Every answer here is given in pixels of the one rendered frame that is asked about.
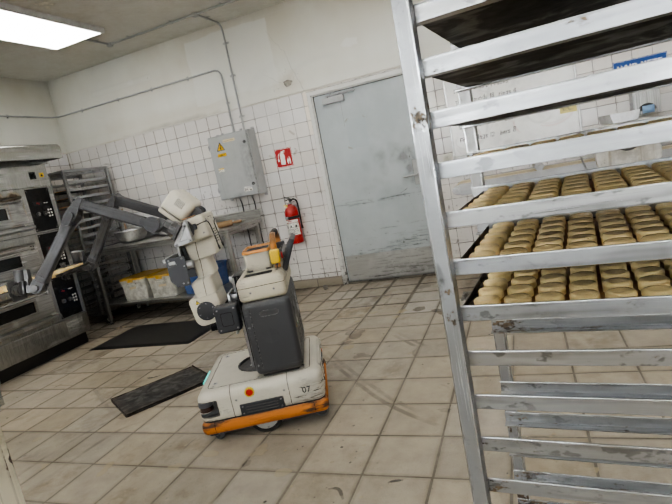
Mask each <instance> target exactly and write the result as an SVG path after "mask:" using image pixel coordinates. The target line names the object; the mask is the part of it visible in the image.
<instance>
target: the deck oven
mask: <svg viewBox="0 0 672 504"><path fill-rule="evenodd" d="M60 158H63V156H62V152H61V148H60V146H59V145H58V144H44V145H8V146H0V287H2V286H5V285H6V283H7V282H11V281H14V277H13V271H14V270H22V269H30V272H31V276H32V277H35V276H36V274H37V272H38V271H39V269H40V267H41V266H42V263H43V261H44V259H45V257H46V255H47V253H48V251H49V249H50V247H51V245H52V243H53V241H54V239H55V236H56V234H57V232H58V230H59V228H60V224H61V223H60V222H61V220H60V217H59V213H58V210H57V206H56V202H55V199H54V195H53V192H52V188H51V186H49V185H50V182H49V178H48V175H47V171H46V168H45V164H48V161H52V160H56V159H60ZM64 262H65V264H66V266H67V265H70V264H73V262H72V259H71V255H70V252H69V248H68V245H66V247H65V250H64V252H63V254H62V256H61V258H60V260H59V262H58V264H57V266H56V268H55V270H56V269H58V268H61V266H60V263H64ZM55 270H54V271H55ZM70 278H71V279H67V280H65V279H64V280H63V279H62V277H58V278H56V279H52V280H51V281H50V285H49V287H48V289H47V291H46V292H44V293H40V294H32V293H29V294H28V295H27V296H28V298H26V299H23V300H20V301H17V302H13V299H12V297H10V296H9V293H5V294H2V295H0V382H1V384H3V383H5V382H7V381H9V380H11V379H13V378H15V377H17V376H19V375H21V374H23V373H25V372H27V371H29V370H31V369H33V368H36V367H38V366H40V365H42V364H44V363H46V362H48V361H50V360H52V359H54V358H56V357H58V356H60V355H62V354H64V353H66V352H68V351H70V350H72V349H74V348H76V347H78V346H80V345H82V344H84V343H87V342H89V341H88V337H87V334H86V331H88V330H90V329H91V325H90V322H89V318H88V315H87V311H86V308H85V304H84V301H83V297H82V293H81V289H80V286H79V282H78V278H77V275H76V273H73V274H70Z"/></svg>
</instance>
